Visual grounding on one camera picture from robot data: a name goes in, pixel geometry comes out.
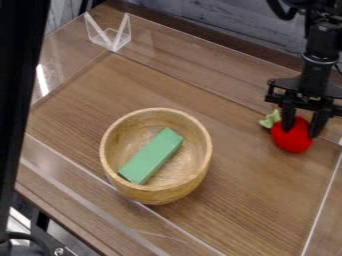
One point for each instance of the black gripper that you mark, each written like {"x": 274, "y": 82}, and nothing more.
{"x": 312, "y": 93}

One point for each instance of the red plush strawberry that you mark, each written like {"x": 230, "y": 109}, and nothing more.
{"x": 294, "y": 140}

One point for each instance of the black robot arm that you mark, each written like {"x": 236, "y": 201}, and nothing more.
{"x": 323, "y": 26}

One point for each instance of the wooden bowl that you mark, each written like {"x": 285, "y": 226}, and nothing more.
{"x": 182, "y": 173}

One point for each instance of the green rectangular block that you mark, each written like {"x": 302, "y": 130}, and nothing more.
{"x": 152, "y": 157}

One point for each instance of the clear acrylic corner bracket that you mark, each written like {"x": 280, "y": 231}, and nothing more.
{"x": 109, "y": 38}

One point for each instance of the clear acrylic tray wall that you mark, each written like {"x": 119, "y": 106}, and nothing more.
{"x": 115, "y": 225}

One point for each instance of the black table frame bracket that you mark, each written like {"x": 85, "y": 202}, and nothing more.
{"x": 62, "y": 242}

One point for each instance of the black vertical post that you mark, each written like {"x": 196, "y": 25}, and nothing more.
{"x": 23, "y": 19}

